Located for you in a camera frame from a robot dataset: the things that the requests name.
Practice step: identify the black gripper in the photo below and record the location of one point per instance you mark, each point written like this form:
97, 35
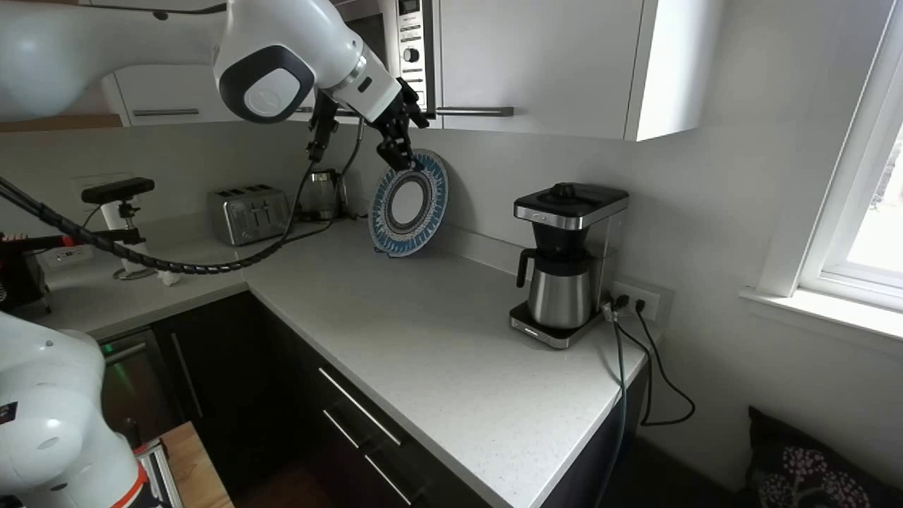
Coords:
402, 111

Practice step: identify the white cabinet door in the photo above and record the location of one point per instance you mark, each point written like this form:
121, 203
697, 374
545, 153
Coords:
171, 87
545, 57

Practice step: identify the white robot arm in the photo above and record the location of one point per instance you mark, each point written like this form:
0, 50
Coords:
282, 36

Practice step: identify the white upper cabinet body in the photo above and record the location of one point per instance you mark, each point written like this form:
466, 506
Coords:
679, 66

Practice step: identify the blue patterned decorative plate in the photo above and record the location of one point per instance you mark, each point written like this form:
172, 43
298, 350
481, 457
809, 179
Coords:
406, 201

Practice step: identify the steel kettle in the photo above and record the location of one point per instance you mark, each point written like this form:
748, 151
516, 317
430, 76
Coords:
323, 197

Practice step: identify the stainless steel microwave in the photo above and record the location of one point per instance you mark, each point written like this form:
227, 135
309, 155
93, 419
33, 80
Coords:
411, 36

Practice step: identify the silver toaster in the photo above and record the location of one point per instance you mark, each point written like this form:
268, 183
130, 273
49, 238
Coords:
250, 215

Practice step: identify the steel black coffee maker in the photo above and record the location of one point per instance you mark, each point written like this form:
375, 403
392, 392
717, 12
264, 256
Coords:
562, 290

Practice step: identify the wooden base board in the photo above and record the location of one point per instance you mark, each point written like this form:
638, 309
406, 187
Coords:
198, 468

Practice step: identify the white framed window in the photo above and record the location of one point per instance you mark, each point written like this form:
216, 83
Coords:
848, 187

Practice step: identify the dark patterned cushion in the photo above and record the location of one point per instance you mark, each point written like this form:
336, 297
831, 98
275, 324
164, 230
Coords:
809, 468

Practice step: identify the black camera on stand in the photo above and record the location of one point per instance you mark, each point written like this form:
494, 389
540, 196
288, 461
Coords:
117, 190

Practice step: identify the white wall outlet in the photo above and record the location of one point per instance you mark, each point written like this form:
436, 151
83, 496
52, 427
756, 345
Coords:
653, 299

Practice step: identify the aluminium extrusion rail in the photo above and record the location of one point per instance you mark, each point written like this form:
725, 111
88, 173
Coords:
160, 474

